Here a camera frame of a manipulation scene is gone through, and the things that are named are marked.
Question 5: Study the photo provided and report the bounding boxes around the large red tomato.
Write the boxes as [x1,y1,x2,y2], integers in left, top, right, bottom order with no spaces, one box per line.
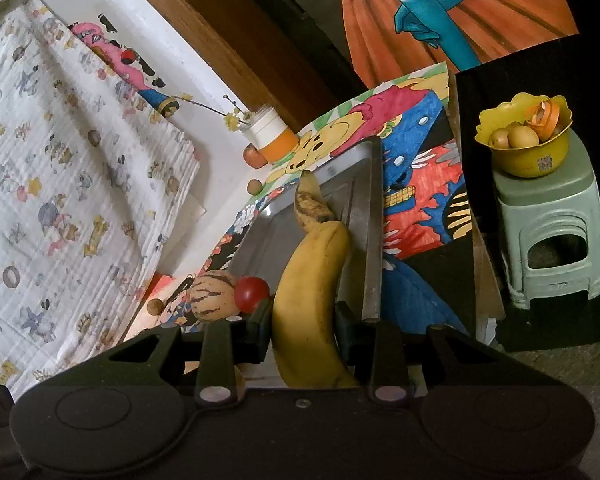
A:
[234,276,271,313]

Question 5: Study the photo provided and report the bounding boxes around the orange curled peel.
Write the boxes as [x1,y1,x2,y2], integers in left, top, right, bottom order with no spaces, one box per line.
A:
[525,100,570,142]

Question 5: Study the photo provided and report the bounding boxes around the red apple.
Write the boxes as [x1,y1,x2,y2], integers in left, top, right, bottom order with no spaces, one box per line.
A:
[243,143,268,168]

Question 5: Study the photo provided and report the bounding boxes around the yellow flower sprig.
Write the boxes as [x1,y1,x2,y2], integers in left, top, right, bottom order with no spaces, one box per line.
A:
[170,92,256,133]

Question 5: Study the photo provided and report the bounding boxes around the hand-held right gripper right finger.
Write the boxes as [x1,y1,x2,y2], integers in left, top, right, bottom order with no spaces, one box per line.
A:
[334,302,511,403]

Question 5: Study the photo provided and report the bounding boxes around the striped yellow melon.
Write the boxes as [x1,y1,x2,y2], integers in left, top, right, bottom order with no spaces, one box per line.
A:
[187,270,240,322]

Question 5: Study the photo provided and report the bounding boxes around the metal tray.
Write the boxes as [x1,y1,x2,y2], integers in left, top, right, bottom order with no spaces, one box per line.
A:
[228,136,385,323]

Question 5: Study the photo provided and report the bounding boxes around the yellow plastic bowl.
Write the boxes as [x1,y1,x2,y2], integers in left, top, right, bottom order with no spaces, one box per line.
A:
[474,92,573,178]

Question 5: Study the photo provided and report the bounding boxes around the white printed blanket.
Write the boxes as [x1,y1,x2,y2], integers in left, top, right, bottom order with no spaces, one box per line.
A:
[0,0,201,396]

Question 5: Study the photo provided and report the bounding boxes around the brown wooden board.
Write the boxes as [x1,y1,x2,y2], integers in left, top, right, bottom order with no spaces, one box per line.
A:
[105,0,341,117]

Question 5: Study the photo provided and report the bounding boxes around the large yellow banana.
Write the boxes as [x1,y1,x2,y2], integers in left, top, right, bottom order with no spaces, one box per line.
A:
[272,220,361,390]

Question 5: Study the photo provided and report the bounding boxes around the green plastic stool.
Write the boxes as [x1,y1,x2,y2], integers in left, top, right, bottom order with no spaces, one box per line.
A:
[491,130,600,310]

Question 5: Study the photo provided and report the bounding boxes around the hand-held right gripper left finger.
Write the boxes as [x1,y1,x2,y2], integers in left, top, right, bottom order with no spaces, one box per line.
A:
[92,297,276,408]

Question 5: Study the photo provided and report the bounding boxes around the orange and white jar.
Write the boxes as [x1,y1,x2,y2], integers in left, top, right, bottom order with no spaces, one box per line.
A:
[240,105,299,163]

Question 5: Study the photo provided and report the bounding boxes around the orange dress wall poster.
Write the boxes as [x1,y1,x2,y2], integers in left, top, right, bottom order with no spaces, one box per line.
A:
[337,0,579,90]

